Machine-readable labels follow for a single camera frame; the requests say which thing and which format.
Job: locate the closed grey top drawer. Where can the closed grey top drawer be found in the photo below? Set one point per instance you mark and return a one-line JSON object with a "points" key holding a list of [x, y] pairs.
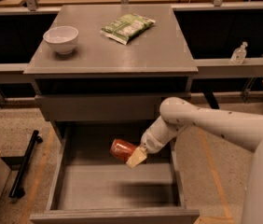
{"points": [[99, 107]]}

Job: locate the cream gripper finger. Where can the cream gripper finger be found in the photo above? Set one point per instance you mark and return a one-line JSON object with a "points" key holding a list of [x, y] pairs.
{"points": [[138, 156]]}

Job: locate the black metal bar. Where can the black metal bar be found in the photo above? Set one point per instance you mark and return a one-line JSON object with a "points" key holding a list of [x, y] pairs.
{"points": [[17, 191]]}

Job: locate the grey drawer cabinet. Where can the grey drawer cabinet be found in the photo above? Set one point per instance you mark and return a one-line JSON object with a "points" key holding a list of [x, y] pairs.
{"points": [[102, 89]]}

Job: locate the red coke can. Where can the red coke can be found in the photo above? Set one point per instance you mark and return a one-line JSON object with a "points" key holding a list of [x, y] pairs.
{"points": [[121, 149]]}

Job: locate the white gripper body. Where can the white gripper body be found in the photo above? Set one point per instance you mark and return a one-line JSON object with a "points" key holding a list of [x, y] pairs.
{"points": [[152, 143]]}

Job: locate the open grey middle drawer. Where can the open grey middle drawer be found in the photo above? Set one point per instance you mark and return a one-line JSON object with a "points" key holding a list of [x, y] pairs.
{"points": [[91, 186]]}

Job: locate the clear sanitizer bottle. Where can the clear sanitizer bottle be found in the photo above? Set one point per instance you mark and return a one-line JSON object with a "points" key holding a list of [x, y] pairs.
{"points": [[239, 53]]}

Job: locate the green chip bag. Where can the green chip bag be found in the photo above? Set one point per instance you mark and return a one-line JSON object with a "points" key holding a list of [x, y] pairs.
{"points": [[126, 27]]}

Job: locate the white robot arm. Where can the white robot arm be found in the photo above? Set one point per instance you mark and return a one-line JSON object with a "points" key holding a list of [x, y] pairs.
{"points": [[242, 129]]}

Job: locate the white ceramic bowl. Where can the white ceramic bowl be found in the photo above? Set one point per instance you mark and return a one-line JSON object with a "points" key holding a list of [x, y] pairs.
{"points": [[62, 39]]}

